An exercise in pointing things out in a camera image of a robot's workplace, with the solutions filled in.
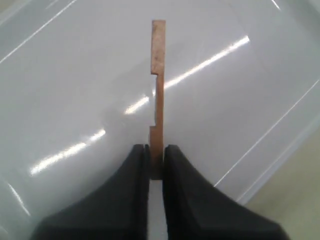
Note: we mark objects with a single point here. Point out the white plastic tray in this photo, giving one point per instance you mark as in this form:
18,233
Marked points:
241,93

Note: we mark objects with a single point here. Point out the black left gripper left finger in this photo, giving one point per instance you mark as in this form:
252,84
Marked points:
117,210

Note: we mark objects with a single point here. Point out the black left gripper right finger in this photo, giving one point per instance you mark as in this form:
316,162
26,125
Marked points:
196,210

